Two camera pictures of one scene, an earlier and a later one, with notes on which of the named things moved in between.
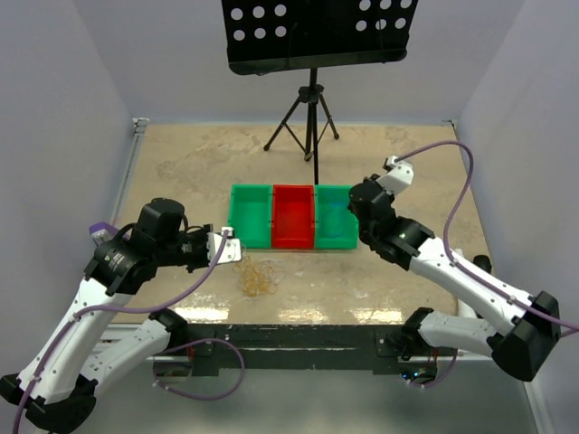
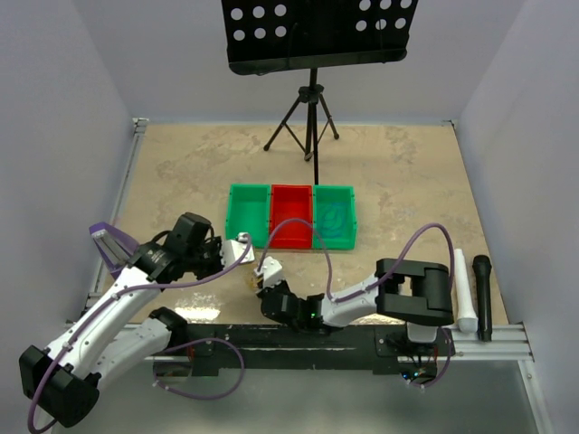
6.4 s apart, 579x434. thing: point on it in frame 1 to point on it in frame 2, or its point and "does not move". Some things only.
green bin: x=336 y=228 does not move
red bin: x=292 y=217 does not move
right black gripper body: x=365 y=235 to x=281 y=287
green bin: x=250 y=214 does not move
